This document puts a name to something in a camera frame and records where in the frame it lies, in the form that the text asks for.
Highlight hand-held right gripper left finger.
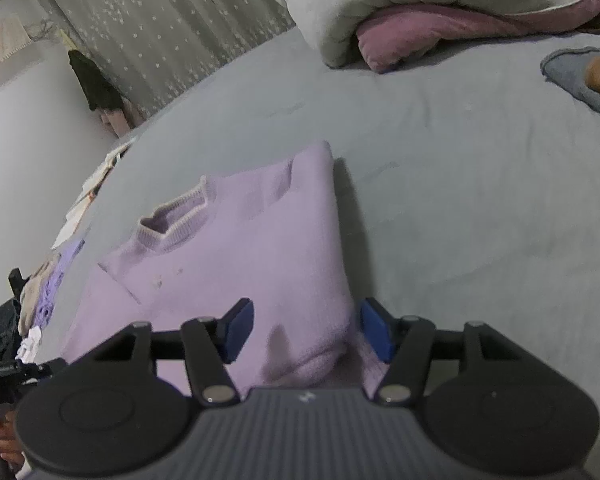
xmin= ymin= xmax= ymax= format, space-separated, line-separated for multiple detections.
xmin=87 ymin=298 xmax=255 ymax=406

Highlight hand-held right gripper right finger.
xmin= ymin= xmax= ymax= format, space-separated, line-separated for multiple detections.
xmin=360 ymin=298 xmax=528 ymax=405

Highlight lilac knitted sweater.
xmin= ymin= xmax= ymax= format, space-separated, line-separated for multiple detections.
xmin=60 ymin=140 xmax=396 ymax=398

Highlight person's left hand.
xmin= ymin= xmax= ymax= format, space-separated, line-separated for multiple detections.
xmin=0 ymin=411 xmax=25 ymax=467

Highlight white garment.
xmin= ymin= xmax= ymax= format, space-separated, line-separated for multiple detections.
xmin=15 ymin=326 xmax=43 ymax=363

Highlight dark jeans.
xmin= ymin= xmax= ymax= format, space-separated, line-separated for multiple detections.
xmin=0 ymin=299 xmax=23 ymax=361

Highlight beige garment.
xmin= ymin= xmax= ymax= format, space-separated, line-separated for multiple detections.
xmin=19 ymin=252 xmax=63 ymax=336

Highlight black device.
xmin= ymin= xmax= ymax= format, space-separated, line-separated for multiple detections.
xmin=7 ymin=267 xmax=28 ymax=301

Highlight purple garment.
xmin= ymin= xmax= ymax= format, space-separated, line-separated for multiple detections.
xmin=27 ymin=237 xmax=86 ymax=333

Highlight grey bed sheet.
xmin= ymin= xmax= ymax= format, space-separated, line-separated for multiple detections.
xmin=50 ymin=25 xmax=600 ymax=480

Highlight white and orange folded cloth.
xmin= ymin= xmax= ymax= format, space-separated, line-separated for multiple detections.
xmin=52 ymin=137 xmax=137 ymax=251

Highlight pink hanging cloth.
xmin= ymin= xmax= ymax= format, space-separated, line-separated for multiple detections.
xmin=99 ymin=105 xmax=136 ymax=138

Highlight black hanging cloth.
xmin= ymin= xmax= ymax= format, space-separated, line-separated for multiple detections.
xmin=67 ymin=50 xmax=126 ymax=112

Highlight pink blanket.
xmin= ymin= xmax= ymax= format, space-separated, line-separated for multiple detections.
xmin=355 ymin=0 xmax=600 ymax=73

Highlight grey starry curtain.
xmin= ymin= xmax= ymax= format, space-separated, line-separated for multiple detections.
xmin=27 ymin=0 xmax=298 ymax=126

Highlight grey cloth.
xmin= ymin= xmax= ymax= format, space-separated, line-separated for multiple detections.
xmin=540 ymin=46 xmax=600 ymax=128

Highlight wall poster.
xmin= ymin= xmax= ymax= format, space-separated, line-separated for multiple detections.
xmin=0 ymin=15 xmax=31 ymax=77

